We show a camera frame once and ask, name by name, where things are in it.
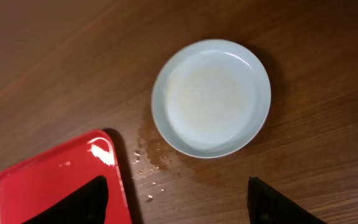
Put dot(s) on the light blue plate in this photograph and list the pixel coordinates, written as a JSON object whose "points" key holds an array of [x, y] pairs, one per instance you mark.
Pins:
{"points": [[211, 98]]}

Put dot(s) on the red plastic tray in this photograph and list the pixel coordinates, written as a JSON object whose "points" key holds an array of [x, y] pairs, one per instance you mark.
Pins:
{"points": [[30, 187]]}

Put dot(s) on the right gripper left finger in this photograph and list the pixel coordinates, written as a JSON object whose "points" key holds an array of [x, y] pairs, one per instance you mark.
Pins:
{"points": [[86, 205]]}

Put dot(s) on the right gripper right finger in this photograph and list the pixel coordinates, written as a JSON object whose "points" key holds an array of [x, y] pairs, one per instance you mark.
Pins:
{"points": [[268, 206]]}

